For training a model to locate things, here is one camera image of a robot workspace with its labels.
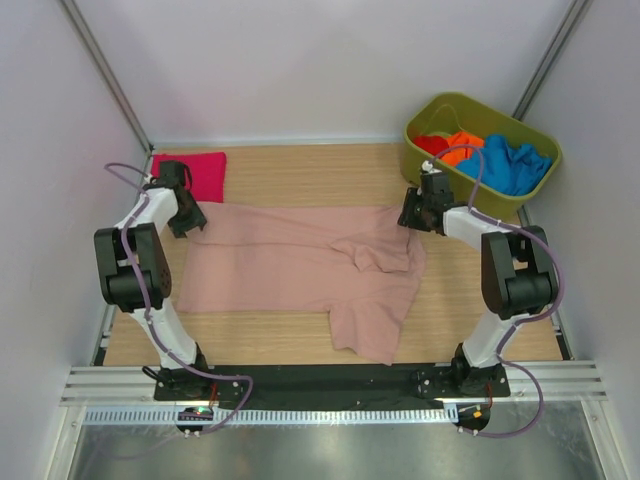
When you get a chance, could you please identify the dusty pink t shirt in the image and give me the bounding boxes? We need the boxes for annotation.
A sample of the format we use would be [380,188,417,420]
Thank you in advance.
[177,203,426,365]

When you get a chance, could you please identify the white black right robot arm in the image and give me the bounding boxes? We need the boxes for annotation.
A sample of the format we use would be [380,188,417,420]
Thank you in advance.
[398,169,560,398]

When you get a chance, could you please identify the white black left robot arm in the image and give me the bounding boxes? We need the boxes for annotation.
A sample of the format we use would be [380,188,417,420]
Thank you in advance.
[94,160,213,401]

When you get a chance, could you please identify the folded magenta t shirt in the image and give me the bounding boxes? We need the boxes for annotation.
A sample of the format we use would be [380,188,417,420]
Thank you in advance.
[151,152,227,203]

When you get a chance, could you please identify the red t shirt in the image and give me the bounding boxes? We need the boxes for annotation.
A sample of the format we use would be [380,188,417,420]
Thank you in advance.
[412,135,450,157]

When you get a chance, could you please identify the orange t shirt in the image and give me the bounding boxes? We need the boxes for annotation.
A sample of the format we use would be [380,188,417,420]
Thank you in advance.
[441,131,485,167]

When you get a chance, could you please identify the olive green plastic bin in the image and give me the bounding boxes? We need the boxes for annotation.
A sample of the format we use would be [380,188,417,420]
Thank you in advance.
[400,92,562,221]

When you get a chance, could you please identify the blue t shirt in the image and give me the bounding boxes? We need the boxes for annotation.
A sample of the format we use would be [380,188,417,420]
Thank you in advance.
[456,134,552,196]

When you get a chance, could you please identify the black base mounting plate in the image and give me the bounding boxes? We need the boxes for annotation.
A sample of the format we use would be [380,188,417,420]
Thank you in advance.
[142,363,510,411]

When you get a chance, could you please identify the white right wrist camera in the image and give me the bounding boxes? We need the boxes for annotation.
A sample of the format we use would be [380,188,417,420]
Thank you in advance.
[421,160,441,175]

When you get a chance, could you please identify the white slotted cable duct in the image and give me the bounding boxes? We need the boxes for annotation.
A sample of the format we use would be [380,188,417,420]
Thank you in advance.
[83,405,458,427]

